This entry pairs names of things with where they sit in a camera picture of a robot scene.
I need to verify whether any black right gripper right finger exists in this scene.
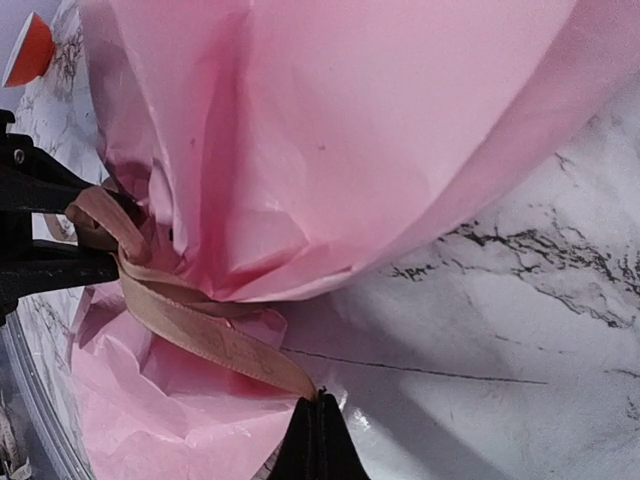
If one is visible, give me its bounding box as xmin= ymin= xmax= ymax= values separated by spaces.
xmin=317 ymin=392 xmax=370 ymax=480

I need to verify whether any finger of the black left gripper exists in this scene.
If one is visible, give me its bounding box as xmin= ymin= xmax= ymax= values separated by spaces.
xmin=1 ymin=240 xmax=119 ymax=305
xmin=1 ymin=146 xmax=96 ymax=220

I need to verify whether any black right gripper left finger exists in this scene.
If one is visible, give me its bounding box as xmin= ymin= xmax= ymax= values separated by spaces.
xmin=255 ymin=398 xmax=318 ymax=480

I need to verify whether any beige raffia ribbon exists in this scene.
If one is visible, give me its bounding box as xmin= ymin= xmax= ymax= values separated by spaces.
xmin=64 ymin=186 xmax=317 ymax=401

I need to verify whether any pink wrapping paper sheet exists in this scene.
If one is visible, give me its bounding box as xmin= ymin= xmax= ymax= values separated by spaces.
xmin=79 ymin=1 xmax=639 ymax=479

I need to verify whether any white bowl with red outside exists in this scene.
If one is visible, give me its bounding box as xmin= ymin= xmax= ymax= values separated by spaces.
xmin=2 ymin=12 xmax=56 ymax=88

